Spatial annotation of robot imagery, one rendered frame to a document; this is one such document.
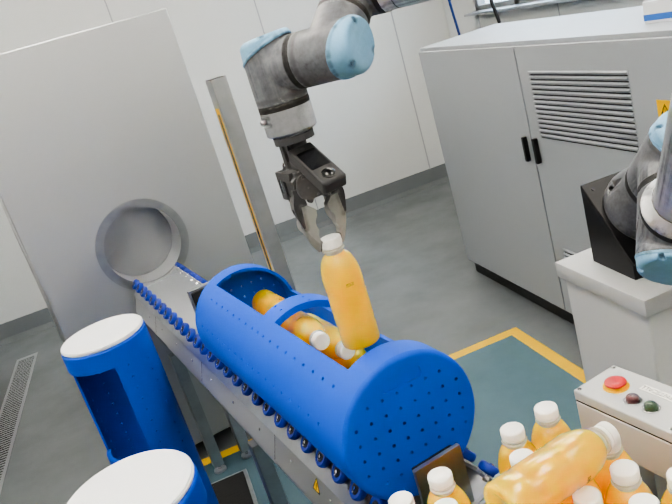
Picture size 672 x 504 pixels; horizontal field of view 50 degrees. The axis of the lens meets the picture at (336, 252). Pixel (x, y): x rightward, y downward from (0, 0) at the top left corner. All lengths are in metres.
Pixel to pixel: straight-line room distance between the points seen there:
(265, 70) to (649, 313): 0.92
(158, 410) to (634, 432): 1.66
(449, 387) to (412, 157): 5.57
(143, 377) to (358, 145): 4.51
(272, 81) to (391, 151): 5.57
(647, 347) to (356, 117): 5.19
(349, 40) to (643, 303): 0.83
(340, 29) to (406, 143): 5.69
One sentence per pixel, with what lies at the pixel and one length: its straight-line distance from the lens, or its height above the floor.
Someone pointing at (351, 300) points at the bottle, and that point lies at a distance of 1.29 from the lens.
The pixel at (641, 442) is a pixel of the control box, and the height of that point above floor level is 1.05.
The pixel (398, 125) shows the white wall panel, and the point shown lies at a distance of 6.76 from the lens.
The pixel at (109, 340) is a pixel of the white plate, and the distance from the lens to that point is 2.44.
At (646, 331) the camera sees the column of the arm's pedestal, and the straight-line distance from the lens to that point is 1.66.
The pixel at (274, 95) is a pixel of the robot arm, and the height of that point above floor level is 1.71.
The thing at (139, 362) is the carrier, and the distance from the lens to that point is 2.46.
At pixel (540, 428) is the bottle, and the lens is 1.28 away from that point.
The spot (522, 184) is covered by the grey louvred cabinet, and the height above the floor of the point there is 0.75.
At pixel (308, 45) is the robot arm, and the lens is 1.16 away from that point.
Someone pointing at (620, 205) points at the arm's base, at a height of 1.26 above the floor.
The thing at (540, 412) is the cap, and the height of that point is 1.11.
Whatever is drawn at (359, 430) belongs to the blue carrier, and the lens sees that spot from 1.28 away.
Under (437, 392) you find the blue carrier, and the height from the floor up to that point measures 1.13.
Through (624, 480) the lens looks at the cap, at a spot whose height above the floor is 1.11.
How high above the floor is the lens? 1.82
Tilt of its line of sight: 18 degrees down
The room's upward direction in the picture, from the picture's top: 17 degrees counter-clockwise
